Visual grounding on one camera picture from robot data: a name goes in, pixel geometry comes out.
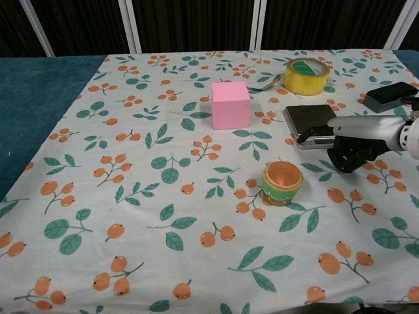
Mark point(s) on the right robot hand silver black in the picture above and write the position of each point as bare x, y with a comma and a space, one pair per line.
366, 127

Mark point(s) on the digital kitchen scale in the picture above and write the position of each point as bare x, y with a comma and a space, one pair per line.
307, 116

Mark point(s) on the black smartphone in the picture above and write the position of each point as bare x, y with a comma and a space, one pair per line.
383, 96

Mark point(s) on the yellow tape roll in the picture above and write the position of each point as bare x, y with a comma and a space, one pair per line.
299, 83

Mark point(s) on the thin dark stick tool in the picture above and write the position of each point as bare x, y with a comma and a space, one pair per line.
269, 85

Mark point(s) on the pink cube block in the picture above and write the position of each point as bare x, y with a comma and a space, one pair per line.
229, 108

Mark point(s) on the black screen white frames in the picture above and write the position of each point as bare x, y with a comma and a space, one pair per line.
196, 23

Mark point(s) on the floral print tablecloth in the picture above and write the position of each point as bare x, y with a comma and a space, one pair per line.
131, 196

